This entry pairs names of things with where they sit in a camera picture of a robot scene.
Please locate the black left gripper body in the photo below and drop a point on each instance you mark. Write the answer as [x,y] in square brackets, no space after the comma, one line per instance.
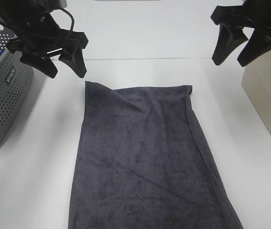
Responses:
[37,32]

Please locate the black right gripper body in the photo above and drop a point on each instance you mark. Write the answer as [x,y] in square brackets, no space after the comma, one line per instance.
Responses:
[254,14]

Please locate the grey perforated plastic basket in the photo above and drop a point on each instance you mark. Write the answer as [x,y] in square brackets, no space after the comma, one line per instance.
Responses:
[15,80]

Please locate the dark grey towel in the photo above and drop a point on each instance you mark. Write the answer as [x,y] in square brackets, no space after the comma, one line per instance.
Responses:
[143,162]

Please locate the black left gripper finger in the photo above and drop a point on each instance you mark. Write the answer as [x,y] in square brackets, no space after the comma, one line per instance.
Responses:
[45,66]
[73,57]

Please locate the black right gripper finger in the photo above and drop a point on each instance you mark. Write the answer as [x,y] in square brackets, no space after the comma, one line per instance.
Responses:
[259,44]
[230,37]

